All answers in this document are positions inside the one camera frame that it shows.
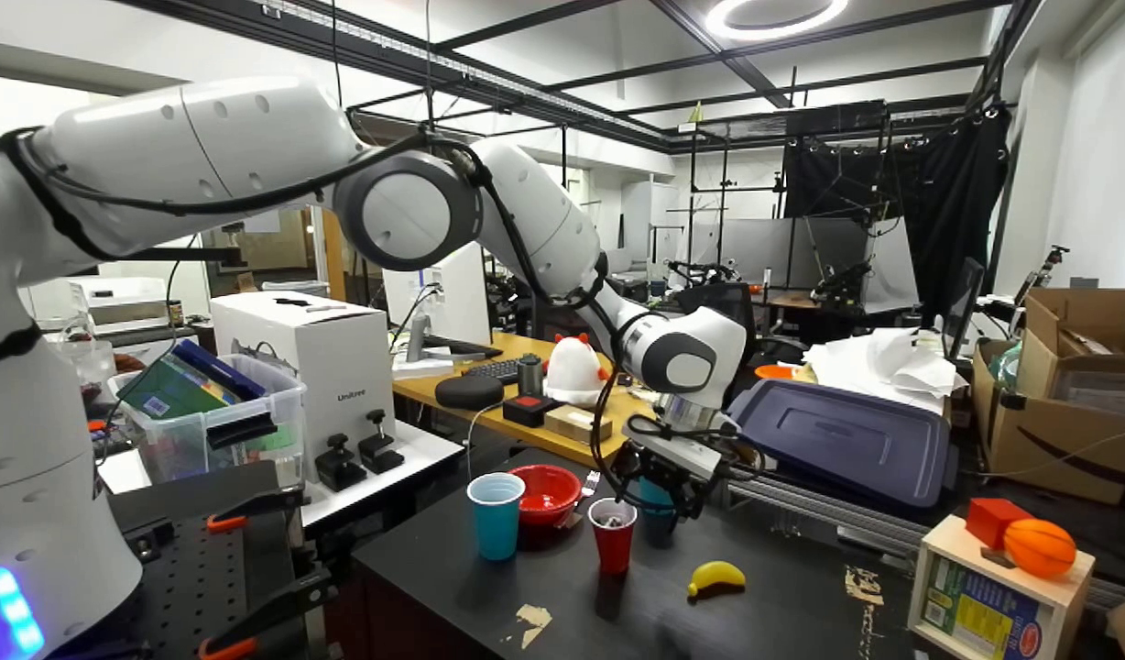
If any aluminum rail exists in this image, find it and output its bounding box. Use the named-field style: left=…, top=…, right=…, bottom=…
left=723, top=469, right=955, bottom=561

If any white appliance box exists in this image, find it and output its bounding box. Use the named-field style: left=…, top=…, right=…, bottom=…
left=209, top=290, right=399, bottom=491

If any large tan tape scrap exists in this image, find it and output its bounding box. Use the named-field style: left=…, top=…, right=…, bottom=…
left=509, top=603, right=557, bottom=654

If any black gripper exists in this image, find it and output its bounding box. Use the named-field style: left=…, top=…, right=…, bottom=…
left=603, top=427, right=732, bottom=527

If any white backed monitor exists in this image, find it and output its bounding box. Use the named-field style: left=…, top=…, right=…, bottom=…
left=376, top=243, right=496, bottom=370

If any wooden desk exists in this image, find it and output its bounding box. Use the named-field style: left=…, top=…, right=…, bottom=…
left=392, top=325, right=730, bottom=473

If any clear plastic bin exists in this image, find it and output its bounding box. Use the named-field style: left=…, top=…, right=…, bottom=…
left=115, top=352, right=313, bottom=486

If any white plastic bag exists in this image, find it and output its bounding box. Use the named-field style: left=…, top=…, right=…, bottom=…
left=804, top=324, right=971, bottom=419

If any black curtain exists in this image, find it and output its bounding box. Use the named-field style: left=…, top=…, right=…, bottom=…
left=779, top=103, right=1014, bottom=324

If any open cardboard box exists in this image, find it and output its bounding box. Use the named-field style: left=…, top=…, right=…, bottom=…
left=969, top=286, right=1125, bottom=511

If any black joystick controller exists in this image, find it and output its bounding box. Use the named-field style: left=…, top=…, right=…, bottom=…
left=313, top=434, right=371, bottom=496
left=357, top=407, right=407, bottom=475

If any white printer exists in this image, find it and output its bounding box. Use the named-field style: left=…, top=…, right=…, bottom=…
left=62, top=271, right=209, bottom=347

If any black box red label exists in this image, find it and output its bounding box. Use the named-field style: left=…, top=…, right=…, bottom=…
left=497, top=389, right=561, bottom=428

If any red toy block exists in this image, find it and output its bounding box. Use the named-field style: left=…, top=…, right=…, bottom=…
left=965, top=496, right=1028, bottom=554

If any dark blue storage lid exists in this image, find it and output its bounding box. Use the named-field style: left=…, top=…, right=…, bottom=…
left=723, top=376, right=961, bottom=512

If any red plastic bowl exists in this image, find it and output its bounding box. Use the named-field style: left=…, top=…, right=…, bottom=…
left=504, top=462, right=586, bottom=532

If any yellow toy banana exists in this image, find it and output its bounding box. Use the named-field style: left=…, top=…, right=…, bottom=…
left=685, top=556, right=751, bottom=606

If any black perforated breadboard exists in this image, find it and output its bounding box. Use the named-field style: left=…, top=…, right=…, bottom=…
left=43, top=453, right=357, bottom=660

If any wooden toy box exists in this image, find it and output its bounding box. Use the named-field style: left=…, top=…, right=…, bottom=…
left=905, top=511, right=1098, bottom=660

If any black mesh office chair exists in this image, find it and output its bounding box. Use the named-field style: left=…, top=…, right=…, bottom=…
left=663, top=258, right=774, bottom=335

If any red plastic cup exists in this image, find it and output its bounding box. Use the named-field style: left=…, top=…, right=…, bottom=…
left=583, top=496, right=641, bottom=582

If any small tan tape scrap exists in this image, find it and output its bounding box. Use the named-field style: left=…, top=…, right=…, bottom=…
left=842, top=561, right=886, bottom=612

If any white shelf table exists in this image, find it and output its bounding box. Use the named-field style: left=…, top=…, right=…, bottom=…
left=95, top=419, right=467, bottom=532

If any black orange clamp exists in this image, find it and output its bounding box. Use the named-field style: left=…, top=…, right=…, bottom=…
left=197, top=486, right=309, bottom=540
left=197, top=566, right=338, bottom=660

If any blue book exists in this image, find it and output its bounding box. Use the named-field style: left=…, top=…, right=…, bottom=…
left=170, top=336, right=272, bottom=405

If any large blue plastic cup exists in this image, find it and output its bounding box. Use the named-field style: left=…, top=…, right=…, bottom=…
left=463, top=469, right=529, bottom=566

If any ring ceiling light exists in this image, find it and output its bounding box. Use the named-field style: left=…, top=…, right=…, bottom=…
left=700, top=0, right=855, bottom=49

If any green book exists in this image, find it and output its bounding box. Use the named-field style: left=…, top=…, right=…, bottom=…
left=118, top=352, right=228, bottom=423

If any tan cardboard box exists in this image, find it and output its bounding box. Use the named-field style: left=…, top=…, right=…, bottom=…
left=544, top=405, right=614, bottom=446

